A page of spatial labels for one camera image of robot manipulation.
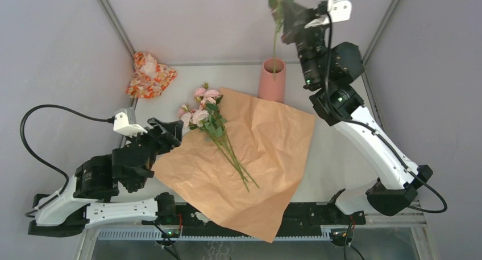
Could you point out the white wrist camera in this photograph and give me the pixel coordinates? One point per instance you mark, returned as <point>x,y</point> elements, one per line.
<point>125,123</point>
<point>335,9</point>

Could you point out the orange kraft wrapping paper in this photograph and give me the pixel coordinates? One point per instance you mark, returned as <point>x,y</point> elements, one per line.
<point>272,142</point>

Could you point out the pink flower stem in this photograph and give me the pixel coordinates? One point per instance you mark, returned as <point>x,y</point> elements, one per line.
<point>277,13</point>
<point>186,111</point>
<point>205,92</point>
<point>210,122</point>

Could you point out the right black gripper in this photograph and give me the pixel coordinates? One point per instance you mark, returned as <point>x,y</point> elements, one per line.
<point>296,16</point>

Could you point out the pink cylindrical vase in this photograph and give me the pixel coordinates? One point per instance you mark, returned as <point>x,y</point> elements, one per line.
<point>272,81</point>

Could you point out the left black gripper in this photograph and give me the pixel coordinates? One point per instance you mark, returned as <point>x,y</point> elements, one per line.
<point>168,135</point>

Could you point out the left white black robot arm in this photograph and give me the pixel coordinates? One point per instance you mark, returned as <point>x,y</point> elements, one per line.
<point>85,202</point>

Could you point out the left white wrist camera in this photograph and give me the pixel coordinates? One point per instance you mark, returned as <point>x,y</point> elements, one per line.
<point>125,123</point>

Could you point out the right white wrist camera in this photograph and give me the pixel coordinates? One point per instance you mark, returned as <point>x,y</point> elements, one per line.
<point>335,9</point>

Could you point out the orange floral crumpled cloth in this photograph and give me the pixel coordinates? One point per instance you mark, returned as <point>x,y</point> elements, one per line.
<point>150,78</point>

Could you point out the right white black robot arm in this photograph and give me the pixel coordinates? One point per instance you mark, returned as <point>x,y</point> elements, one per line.
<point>328,72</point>

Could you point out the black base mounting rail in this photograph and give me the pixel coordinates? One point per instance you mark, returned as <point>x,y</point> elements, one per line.
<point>299,220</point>

